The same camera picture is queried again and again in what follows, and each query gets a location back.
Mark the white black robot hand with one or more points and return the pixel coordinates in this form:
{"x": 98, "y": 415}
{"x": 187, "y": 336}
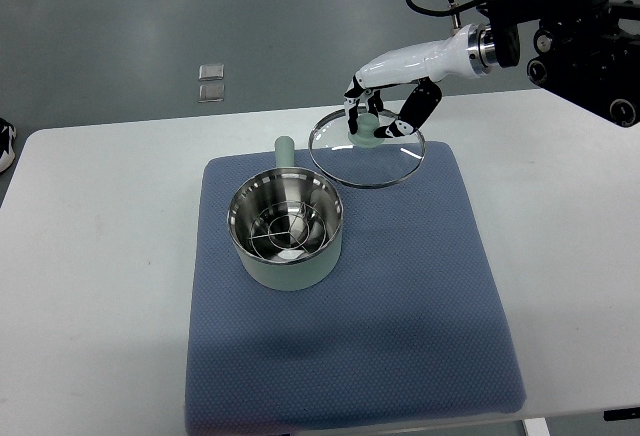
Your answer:
{"x": 470, "y": 53}

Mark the glass lid with green knob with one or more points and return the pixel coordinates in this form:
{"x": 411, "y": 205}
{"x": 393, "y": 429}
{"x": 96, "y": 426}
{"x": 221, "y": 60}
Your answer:
{"x": 361, "y": 160}

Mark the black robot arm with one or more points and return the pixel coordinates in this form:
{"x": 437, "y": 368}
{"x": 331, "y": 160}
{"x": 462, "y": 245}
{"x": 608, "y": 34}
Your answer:
{"x": 583, "y": 54}

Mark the green steel pot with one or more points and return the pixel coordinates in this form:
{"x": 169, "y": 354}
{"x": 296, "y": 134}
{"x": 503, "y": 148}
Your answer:
{"x": 286, "y": 182}

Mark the upper metal floor plate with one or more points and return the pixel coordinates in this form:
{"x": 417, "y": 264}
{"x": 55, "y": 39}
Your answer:
{"x": 211, "y": 72}

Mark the metal floor plate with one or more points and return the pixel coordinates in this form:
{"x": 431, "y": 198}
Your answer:
{"x": 211, "y": 72}
{"x": 211, "y": 92}

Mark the lower metal floor plate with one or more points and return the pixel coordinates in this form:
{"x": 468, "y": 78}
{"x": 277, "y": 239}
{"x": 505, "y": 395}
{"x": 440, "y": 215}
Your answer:
{"x": 211, "y": 92}

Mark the blue textured mat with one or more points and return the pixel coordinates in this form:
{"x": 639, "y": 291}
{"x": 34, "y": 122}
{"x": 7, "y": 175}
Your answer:
{"x": 409, "y": 325}

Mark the wire steaming rack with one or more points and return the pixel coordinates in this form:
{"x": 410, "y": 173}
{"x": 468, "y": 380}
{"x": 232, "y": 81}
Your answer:
{"x": 288, "y": 231}

